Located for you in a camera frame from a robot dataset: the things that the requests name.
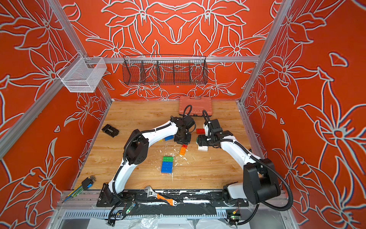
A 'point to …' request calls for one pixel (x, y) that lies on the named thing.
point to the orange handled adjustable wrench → (150, 193)
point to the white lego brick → (203, 148)
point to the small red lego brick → (184, 146)
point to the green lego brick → (167, 159)
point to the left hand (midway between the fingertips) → (188, 142)
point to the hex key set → (86, 183)
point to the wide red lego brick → (200, 131)
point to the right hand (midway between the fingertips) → (202, 139)
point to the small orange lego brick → (182, 151)
